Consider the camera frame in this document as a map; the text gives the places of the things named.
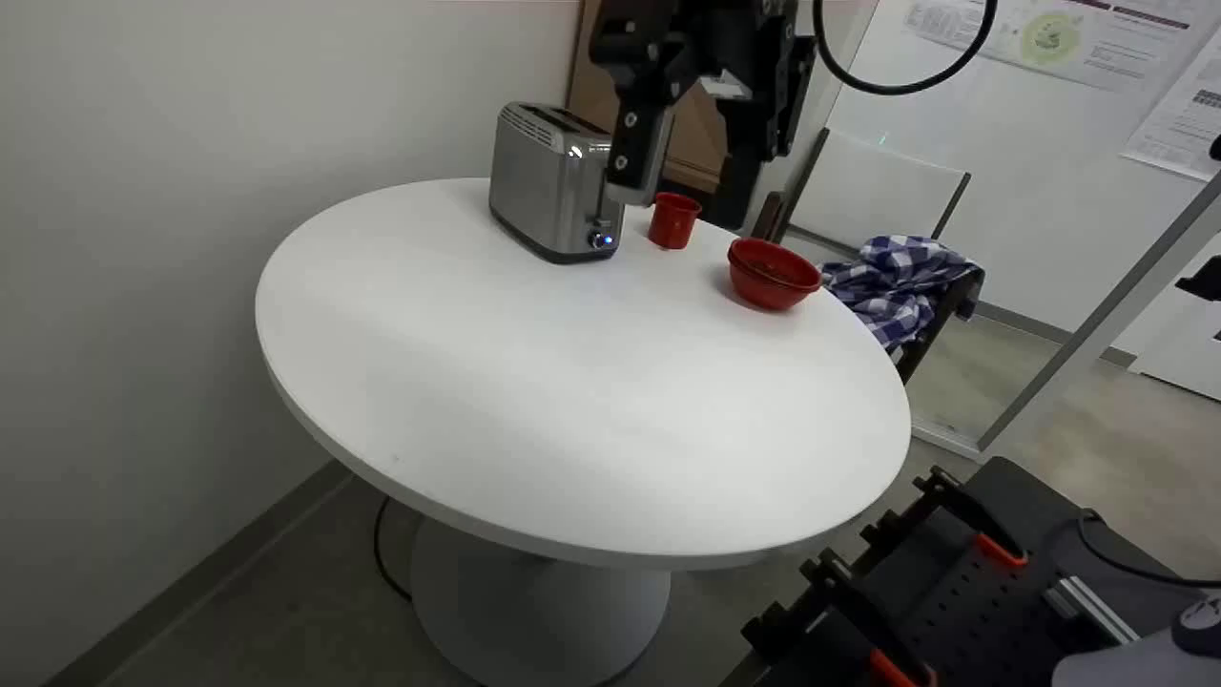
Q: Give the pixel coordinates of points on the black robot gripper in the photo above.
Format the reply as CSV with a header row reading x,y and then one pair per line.
x,y
689,33

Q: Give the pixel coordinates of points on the stainless steel toaster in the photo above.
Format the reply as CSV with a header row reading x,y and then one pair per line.
x,y
551,176

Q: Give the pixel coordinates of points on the small red cup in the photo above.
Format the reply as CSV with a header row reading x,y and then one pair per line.
x,y
675,220

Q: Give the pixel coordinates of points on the brown cardboard board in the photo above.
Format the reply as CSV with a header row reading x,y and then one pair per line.
x,y
589,88

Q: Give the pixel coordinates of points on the red bowl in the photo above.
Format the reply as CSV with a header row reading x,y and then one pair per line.
x,y
771,274

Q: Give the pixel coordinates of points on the blue white checkered cloth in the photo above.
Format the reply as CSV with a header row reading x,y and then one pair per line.
x,y
901,286

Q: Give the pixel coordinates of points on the black stand under cloth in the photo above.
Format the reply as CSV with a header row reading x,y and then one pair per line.
x,y
947,309

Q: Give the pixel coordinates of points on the grey metal pole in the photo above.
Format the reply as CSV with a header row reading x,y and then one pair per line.
x,y
1110,309

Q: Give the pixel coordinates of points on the black clamp with orange tip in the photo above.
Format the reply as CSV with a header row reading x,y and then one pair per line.
x,y
975,515
865,617

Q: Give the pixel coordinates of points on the black perforated cart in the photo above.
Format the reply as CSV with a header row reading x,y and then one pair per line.
x,y
969,613

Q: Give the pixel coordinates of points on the white panel with black frame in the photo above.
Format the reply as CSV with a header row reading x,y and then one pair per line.
x,y
881,194

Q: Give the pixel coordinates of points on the wide wall poster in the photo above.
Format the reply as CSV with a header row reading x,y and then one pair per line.
x,y
1080,41

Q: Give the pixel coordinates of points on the narrow wall poster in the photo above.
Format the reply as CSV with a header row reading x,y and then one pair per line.
x,y
1183,119

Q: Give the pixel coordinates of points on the white table pedestal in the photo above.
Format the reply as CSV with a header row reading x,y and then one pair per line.
x,y
535,613

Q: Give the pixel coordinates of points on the aluminium rail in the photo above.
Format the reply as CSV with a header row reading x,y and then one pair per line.
x,y
1093,610

